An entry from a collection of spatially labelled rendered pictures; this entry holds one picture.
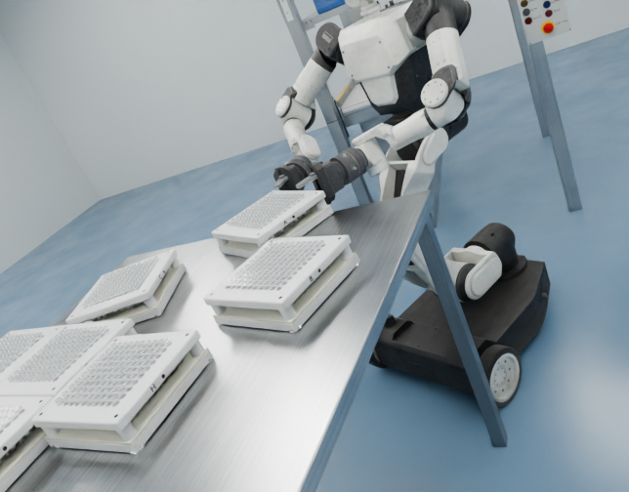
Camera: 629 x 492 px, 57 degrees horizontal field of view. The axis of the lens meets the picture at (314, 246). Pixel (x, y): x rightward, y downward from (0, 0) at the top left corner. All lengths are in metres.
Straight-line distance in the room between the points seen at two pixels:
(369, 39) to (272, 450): 1.29
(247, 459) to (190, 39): 6.26
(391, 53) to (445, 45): 0.20
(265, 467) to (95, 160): 7.53
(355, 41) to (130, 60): 5.69
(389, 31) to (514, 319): 1.04
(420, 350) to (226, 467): 1.26
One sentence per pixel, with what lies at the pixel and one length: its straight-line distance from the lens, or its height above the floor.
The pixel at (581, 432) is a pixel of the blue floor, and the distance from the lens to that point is 1.95.
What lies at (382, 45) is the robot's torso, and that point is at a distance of 1.82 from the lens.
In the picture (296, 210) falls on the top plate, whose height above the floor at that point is 0.93.
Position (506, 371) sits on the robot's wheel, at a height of 0.09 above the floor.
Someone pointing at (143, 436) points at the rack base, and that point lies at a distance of 1.08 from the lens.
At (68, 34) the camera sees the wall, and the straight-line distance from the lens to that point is 7.82.
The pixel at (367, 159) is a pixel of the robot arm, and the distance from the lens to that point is 1.70.
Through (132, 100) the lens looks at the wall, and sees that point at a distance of 7.58.
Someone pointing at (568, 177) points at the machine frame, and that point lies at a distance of 3.00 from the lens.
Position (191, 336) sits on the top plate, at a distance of 1.16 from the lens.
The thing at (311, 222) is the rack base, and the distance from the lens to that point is 1.55.
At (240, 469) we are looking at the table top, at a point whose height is 0.86.
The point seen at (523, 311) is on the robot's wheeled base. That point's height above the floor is 0.17.
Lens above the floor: 1.41
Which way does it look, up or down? 23 degrees down
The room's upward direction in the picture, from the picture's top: 24 degrees counter-clockwise
